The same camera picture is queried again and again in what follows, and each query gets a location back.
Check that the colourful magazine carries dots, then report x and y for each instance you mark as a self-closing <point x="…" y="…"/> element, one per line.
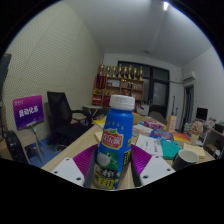
<point x="99" y="123"/>

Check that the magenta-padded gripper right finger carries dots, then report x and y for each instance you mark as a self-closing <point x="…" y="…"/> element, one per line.
<point x="155" y="168"/>

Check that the purple sign board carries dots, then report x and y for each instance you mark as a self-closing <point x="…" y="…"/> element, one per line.
<point x="28" y="111"/>

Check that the black mug white inside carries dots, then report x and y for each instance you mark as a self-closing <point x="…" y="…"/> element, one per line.
<point x="183" y="161"/>

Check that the wooden shelf unit with trophies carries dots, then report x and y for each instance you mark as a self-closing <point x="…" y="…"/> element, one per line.
<point x="116" y="86"/>

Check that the blue book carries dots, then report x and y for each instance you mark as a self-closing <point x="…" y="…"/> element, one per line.
<point x="161" y="134"/>

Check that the teal book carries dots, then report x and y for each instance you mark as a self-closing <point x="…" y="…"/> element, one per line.
<point x="170" y="149"/>

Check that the brown cardboard carton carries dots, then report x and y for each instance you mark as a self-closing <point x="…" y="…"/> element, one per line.
<point x="171" y="123"/>

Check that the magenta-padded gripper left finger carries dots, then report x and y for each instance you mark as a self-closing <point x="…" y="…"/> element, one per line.
<point x="65" y="170"/>

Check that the white wall air conditioner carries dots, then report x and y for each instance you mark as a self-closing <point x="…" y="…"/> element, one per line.
<point x="189" y="76"/>

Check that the black computer monitor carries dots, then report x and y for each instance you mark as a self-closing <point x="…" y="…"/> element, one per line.
<point x="201" y="114"/>

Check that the blue drink bottle white cap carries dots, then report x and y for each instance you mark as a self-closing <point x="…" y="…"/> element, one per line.
<point x="115" y="133"/>

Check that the pink flower pot plant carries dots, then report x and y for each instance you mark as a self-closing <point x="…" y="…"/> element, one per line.
<point x="196" y="128"/>

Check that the beige book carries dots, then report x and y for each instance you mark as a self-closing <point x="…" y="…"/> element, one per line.
<point x="98" y="137"/>

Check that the orange book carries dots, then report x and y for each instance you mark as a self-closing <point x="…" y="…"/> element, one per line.
<point x="181" y="136"/>

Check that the black-framed glass door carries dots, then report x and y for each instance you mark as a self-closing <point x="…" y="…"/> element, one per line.
<point x="156" y="90"/>

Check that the yellow gift box red ribbon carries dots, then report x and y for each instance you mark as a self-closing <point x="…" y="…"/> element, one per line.
<point x="136" y="118"/>

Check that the black office chair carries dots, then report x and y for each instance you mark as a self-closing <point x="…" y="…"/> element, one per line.
<point x="63" y="116"/>

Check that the black bag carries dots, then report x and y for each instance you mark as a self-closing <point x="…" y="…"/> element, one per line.
<point x="16" y="146"/>

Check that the white printed paper sheet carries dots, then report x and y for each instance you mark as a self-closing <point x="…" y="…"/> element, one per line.
<point x="149" y="145"/>

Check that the white side desk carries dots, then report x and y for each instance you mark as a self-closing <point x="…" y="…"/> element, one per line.
<point x="215" y="135"/>

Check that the pink packet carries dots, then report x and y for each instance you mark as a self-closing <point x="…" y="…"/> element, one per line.
<point x="153" y="124"/>

